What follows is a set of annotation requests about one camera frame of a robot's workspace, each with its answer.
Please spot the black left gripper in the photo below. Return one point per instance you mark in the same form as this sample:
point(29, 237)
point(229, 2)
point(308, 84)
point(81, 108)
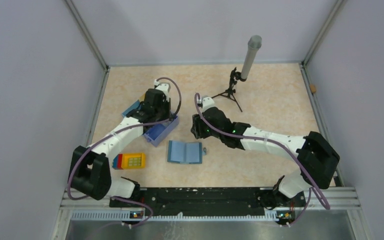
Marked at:
point(167, 103)

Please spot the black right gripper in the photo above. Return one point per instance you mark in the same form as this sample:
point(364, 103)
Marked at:
point(197, 128)

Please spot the blue compartment organizer tray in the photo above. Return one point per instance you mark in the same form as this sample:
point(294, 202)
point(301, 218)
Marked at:
point(156, 133)

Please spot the blue leather card holder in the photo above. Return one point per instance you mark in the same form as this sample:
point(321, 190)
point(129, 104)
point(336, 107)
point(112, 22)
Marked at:
point(188, 153)

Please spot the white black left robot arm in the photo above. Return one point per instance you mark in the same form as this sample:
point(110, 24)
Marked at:
point(90, 171)

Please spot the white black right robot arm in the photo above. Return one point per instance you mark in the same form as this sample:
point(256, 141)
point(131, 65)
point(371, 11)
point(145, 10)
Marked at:
point(316, 159)

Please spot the black mini tripod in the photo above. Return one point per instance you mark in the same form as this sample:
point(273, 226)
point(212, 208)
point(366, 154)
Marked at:
point(234, 77)

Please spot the yellow toy brick block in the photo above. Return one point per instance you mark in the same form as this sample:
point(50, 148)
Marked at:
point(129, 161)

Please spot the grey tube on stand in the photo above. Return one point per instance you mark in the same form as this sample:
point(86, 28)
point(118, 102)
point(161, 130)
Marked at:
point(253, 46)

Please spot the white toothed cable strip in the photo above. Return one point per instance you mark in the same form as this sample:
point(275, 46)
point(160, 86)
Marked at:
point(129, 215)

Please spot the aluminium table frame rail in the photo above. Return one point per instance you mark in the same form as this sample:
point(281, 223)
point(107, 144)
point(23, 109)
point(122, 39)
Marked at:
point(347, 199)

